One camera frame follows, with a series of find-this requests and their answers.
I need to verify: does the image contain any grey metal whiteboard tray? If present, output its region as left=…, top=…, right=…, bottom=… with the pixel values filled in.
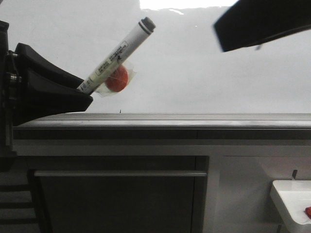
left=13, top=113, right=311, bottom=140

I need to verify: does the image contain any dark slatted panel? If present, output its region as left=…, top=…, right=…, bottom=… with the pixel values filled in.
left=0, top=184, right=40, bottom=233

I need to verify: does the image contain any large white whiteboard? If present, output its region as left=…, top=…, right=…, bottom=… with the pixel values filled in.
left=0, top=0, right=311, bottom=114

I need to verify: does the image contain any small red object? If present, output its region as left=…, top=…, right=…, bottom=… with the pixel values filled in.
left=304, top=207, right=311, bottom=219

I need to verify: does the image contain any red round magnet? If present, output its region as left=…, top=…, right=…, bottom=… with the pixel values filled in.
left=95, top=62, right=136, bottom=97

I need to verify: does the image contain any dark grey cabinet with handle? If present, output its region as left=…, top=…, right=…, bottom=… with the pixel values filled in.
left=27, top=156, right=208, bottom=233

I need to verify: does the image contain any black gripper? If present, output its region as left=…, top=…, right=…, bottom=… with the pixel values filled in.
left=0, top=21, right=93, bottom=171

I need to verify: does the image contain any white plastic bin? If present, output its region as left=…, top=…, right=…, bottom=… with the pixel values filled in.
left=270, top=180, right=311, bottom=233

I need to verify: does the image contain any white black whiteboard marker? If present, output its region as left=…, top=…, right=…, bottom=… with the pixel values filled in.
left=77, top=17, right=156, bottom=95

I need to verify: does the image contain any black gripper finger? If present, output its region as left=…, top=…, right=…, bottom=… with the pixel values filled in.
left=213, top=0, right=311, bottom=52

